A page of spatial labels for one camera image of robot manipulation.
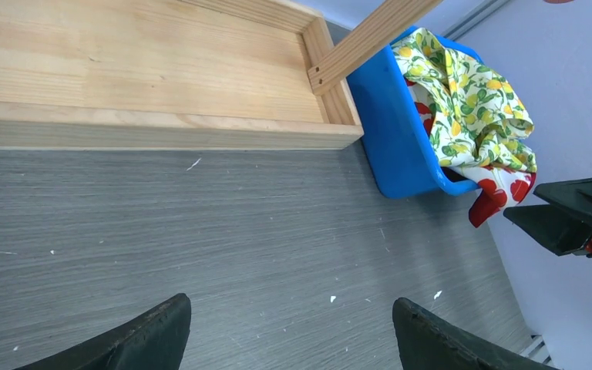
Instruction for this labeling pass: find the blue plastic bin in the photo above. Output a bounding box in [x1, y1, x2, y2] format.
[347, 45, 478, 199]

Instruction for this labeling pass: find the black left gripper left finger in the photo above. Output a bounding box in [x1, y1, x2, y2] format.
[23, 293, 192, 369]

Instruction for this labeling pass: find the lemon print skirt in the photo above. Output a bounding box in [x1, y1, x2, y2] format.
[391, 28, 537, 173]

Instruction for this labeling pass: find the wooden hanger rack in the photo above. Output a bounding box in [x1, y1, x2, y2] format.
[0, 0, 435, 150]

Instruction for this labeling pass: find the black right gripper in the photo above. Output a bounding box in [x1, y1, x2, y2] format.
[504, 178, 592, 257]

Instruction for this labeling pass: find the red poppy print cloth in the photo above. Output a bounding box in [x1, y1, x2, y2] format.
[405, 79, 537, 227]

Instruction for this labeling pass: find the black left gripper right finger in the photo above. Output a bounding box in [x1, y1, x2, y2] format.
[392, 298, 550, 370]

